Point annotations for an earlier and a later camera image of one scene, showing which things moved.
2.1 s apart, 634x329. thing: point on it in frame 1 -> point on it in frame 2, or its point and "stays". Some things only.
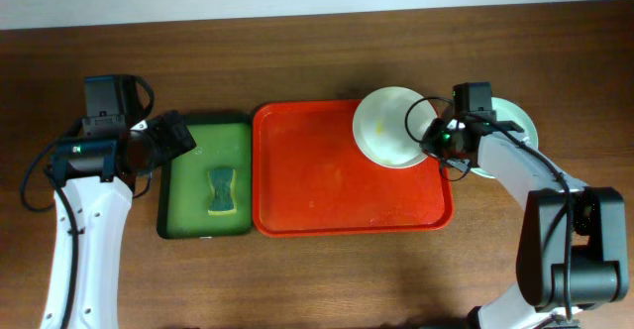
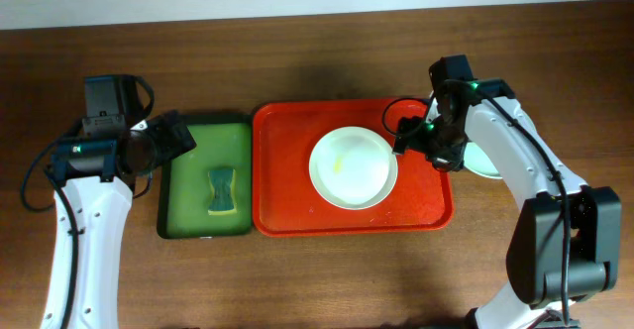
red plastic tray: [311, 178] stays
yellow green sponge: [222, 180] stays
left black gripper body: [173, 132] stays
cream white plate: [387, 127] -> [353, 167]
